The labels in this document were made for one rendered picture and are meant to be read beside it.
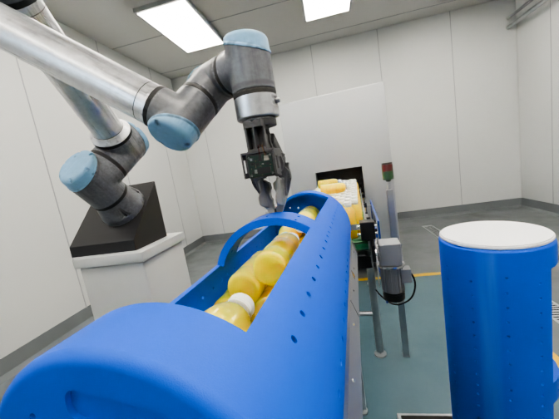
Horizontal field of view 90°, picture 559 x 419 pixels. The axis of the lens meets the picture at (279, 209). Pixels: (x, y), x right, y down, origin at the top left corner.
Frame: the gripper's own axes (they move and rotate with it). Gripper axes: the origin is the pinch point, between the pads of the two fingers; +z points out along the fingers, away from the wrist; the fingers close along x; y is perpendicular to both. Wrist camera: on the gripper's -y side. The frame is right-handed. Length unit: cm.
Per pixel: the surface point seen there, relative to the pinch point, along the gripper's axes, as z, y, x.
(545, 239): 20, -25, 63
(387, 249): 40, -86, 29
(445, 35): -180, -504, 187
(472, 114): -45, -506, 220
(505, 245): 20, -22, 53
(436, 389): 123, -89, 47
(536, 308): 37, -22, 60
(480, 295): 34, -24, 48
